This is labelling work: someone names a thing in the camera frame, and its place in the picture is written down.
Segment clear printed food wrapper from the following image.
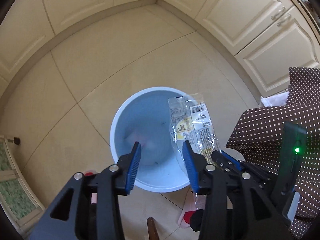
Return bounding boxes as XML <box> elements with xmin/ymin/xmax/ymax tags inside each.
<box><xmin>168</xmin><ymin>94</ymin><xmax>226</xmax><ymax>210</ymax></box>

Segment cream lower cabinets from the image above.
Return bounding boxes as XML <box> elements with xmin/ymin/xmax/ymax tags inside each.
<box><xmin>0</xmin><ymin>0</ymin><xmax>320</xmax><ymax>98</ymax></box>

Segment white pink plastic bag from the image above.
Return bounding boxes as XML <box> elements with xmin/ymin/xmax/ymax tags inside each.
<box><xmin>125</xmin><ymin>130</ymin><xmax>161</xmax><ymax>166</ymax></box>

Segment pink red slipper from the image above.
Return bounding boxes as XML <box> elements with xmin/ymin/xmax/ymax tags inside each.
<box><xmin>178</xmin><ymin>191</ymin><xmax>206</xmax><ymax>229</ymax></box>

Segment blue plastic trash bin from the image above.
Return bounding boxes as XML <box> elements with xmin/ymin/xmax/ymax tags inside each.
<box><xmin>110</xmin><ymin>87</ymin><xmax>189</xmax><ymax>193</ymax></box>

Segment brown polka dot tablecloth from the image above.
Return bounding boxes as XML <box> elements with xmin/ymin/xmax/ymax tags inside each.
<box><xmin>226</xmin><ymin>67</ymin><xmax>320</xmax><ymax>239</ymax></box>

